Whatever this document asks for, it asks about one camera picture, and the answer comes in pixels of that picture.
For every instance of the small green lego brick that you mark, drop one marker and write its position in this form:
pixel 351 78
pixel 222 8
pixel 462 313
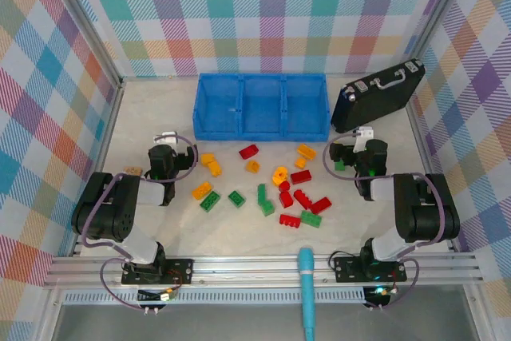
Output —
pixel 236 198
pixel 340 165

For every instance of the red stepped lego brick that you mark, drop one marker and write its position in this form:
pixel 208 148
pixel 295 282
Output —
pixel 286 199

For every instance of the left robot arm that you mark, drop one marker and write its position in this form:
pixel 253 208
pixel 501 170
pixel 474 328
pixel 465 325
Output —
pixel 108 213

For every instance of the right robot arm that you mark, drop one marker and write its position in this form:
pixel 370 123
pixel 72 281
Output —
pixel 431 213

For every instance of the small tan block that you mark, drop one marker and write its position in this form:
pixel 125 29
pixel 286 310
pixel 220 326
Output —
pixel 133 170

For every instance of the black briefcase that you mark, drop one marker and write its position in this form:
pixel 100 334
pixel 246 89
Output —
pixel 379 101

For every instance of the small yellow lego brick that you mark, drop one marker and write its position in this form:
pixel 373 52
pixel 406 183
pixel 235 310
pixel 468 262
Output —
pixel 300 162

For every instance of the small red rounded lego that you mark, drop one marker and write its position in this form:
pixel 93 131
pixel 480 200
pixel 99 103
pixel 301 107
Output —
pixel 284 186

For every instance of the yellow rounded lego piece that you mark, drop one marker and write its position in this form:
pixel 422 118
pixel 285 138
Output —
pixel 280 175

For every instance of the blue three-compartment bin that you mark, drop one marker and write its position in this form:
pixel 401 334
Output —
pixel 263 89

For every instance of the teal marker pen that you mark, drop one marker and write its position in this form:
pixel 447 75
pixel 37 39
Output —
pixel 306 277

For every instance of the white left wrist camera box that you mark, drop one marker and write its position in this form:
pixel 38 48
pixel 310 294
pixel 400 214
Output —
pixel 167 138

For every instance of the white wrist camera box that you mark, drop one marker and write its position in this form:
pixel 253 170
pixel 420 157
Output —
pixel 365 135
pixel 167 138

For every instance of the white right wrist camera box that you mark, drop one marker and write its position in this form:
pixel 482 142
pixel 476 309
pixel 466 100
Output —
pixel 365 135

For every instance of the aluminium frame side rail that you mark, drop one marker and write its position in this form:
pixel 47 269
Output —
pixel 107 137
pixel 420 137

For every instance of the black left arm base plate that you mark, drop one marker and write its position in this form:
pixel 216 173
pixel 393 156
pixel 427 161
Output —
pixel 175 271

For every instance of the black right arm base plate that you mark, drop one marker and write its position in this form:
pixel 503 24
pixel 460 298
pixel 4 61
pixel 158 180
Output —
pixel 347 269

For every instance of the aluminium frame post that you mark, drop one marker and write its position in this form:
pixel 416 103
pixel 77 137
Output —
pixel 88 23
pixel 439 9

